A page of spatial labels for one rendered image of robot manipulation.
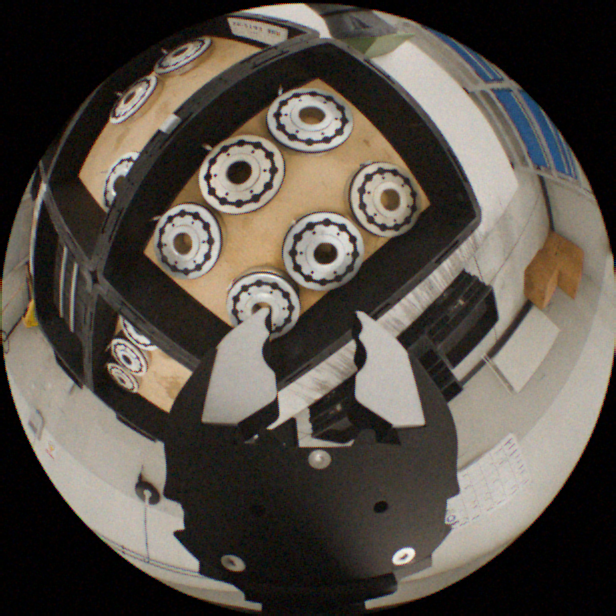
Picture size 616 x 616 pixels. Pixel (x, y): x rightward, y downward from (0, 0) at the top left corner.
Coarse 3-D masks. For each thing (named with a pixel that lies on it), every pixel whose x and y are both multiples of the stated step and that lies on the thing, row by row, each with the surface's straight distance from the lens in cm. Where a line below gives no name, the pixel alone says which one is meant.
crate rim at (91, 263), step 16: (240, 16) 38; (256, 16) 36; (272, 16) 35; (304, 32) 30; (272, 48) 27; (240, 64) 25; (192, 96) 24; (80, 112) 48; (176, 112) 24; (64, 144) 48; (144, 160) 24; (48, 176) 51; (128, 176) 25; (48, 192) 48; (112, 208) 27; (64, 224) 38; (80, 256) 33; (96, 256) 30
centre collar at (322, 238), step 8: (312, 240) 25; (320, 240) 25; (328, 240) 25; (336, 240) 26; (312, 248) 25; (336, 248) 26; (344, 248) 26; (312, 256) 26; (336, 256) 26; (344, 256) 26; (312, 264) 26; (320, 264) 26; (328, 264) 26; (336, 264) 26
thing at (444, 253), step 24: (288, 48) 26; (312, 48) 27; (336, 48) 28; (240, 72) 24; (384, 72) 26; (216, 96) 22; (408, 96) 25; (192, 120) 22; (432, 120) 26; (168, 144) 22; (144, 168) 23; (456, 168) 26; (120, 216) 25; (480, 216) 29; (456, 240) 26; (432, 264) 25; (408, 288) 24; (384, 312) 24; (168, 336) 27; (336, 336) 24; (192, 360) 28; (312, 360) 25; (288, 384) 28
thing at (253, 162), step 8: (232, 160) 26; (240, 160) 25; (248, 160) 25; (256, 160) 25; (224, 168) 26; (256, 168) 25; (224, 176) 25; (256, 176) 25; (224, 184) 25; (232, 184) 25; (240, 184) 25; (248, 184) 25
